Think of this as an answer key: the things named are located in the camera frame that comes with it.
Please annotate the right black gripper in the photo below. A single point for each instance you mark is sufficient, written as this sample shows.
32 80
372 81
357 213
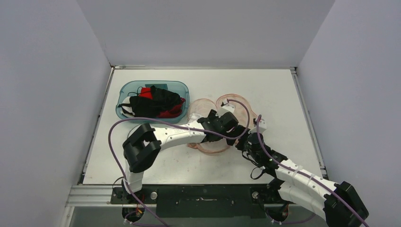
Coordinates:
243 141

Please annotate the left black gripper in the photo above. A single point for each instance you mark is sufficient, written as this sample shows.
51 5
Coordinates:
213 116

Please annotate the peach floral padded bra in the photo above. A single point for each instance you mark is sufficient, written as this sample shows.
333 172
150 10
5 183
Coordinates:
201 108

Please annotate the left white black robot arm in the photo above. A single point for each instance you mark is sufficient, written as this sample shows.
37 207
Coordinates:
142 147

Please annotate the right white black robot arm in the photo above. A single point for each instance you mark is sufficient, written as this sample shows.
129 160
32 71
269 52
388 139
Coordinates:
337 203

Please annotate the dark red lace bra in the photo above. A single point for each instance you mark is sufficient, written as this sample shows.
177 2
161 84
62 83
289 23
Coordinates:
173 112

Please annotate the white black bra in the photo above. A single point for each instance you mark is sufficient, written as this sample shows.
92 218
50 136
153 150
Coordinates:
126 108

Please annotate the teal plastic bin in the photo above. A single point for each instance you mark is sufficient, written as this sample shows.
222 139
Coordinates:
133 87

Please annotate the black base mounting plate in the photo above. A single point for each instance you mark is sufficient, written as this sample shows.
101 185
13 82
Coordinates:
202 200

